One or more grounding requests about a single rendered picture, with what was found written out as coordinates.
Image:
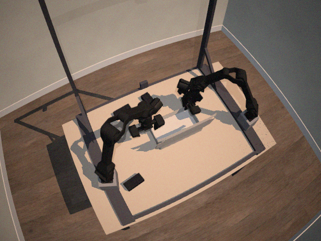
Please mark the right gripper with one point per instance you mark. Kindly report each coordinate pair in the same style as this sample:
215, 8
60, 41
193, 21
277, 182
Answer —
158, 122

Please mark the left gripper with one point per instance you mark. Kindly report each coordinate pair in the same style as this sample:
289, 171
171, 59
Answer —
190, 100

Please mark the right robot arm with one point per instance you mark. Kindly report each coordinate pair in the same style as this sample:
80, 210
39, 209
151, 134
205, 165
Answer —
110, 134

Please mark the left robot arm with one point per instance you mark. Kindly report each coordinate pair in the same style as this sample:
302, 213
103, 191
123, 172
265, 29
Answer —
201, 82

